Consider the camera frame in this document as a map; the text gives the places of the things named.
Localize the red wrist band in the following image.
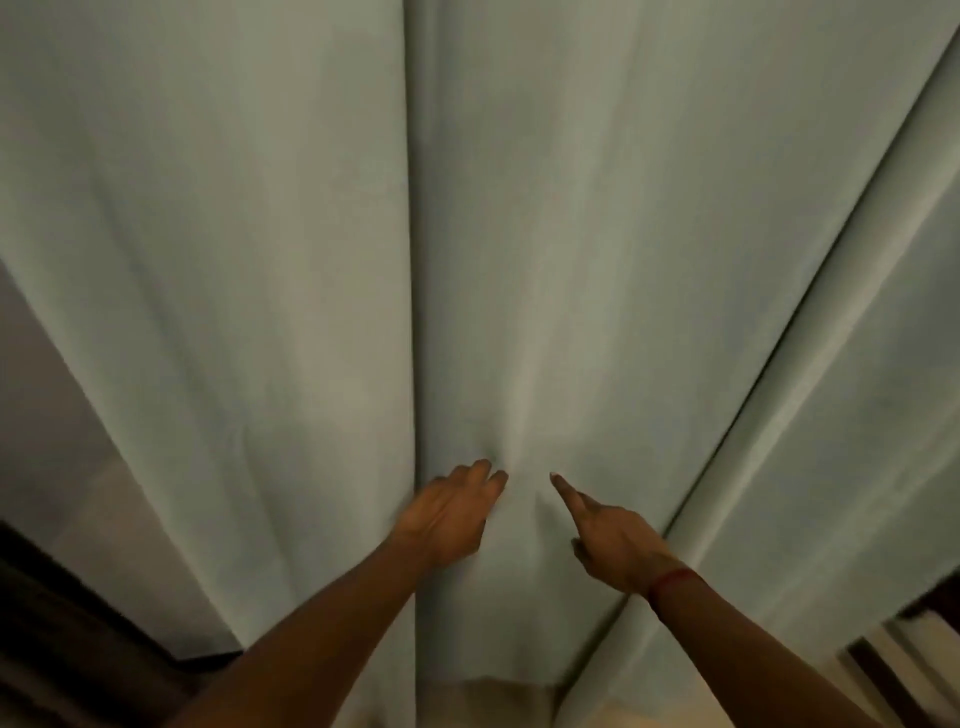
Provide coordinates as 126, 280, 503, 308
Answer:
646, 566, 706, 613

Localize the person's left hand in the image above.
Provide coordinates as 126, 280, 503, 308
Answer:
391, 458, 510, 569

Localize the dark brown curtain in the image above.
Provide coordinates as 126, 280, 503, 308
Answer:
0, 554, 249, 728

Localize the person's right forearm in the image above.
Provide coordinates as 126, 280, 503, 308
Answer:
656, 577, 883, 728

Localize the person's left forearm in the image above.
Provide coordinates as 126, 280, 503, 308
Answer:
168, 536, 451, 728

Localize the person's right hand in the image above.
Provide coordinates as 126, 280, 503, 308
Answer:
549, 472, 685, 599

